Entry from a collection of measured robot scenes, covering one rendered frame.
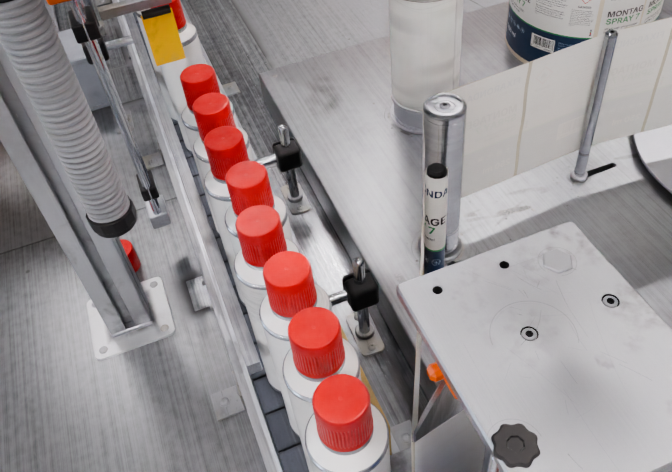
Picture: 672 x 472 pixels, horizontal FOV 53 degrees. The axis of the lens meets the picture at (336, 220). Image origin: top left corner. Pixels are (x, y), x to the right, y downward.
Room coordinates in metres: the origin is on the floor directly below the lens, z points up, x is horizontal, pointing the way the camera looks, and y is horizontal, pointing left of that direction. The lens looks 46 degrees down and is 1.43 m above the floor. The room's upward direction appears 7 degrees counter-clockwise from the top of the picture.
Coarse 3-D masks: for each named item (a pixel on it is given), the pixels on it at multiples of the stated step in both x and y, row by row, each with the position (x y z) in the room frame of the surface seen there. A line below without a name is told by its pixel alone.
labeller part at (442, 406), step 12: (444, 384) 0.20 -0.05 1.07; (432, 396) 0.20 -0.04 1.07; (444, 396) 0.20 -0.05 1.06; (432, 408) 0.19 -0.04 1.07; (444, 408) 0.20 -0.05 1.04; (456, 408) 0.22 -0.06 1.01; (420, 420) 0.18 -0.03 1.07; (432, 420) 0.19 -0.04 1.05; (444, 420) 0.20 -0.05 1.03; (420, 432) 0.18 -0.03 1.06
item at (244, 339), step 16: (128, 16) 0.91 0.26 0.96; (144, 48) 0.81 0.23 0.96; (144, 64) 0.77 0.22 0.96; (160, 96) 0.70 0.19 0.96; (160, 112) 0.66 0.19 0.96; (176, 144) 0.60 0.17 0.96; (176, 160) 0.57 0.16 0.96; (192, 192) 0.52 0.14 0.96; (192, 208) 0.49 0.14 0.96; (208, 224) 0.47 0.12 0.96; (208, 240) 0.45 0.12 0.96; (208, 256) 0.43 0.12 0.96; (224, 272) 0.40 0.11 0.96; (224, 288) 0.39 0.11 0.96; (240, 320) 0.35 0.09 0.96; (240, 336) 0.33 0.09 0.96; (256, 352) 0.31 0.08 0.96; (256, 368) 0.30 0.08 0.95
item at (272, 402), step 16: (176, 128) 0.74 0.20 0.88; (192, 160) 0.67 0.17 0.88; (192, 176) 0.64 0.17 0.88; (208, 208) 0.58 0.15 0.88; (224, 256) 0.50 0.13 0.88; (240, 304) 0.43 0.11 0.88; (256, 384) 0.33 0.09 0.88; (272, 400) 0.32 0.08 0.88; (272, 416) 0.30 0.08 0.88; (272, 432) 0.29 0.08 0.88; (288, 432) 0.28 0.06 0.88; (288, 448) 0.27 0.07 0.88; (288, 464) 0.25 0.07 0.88; (304, 464) 0.25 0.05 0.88
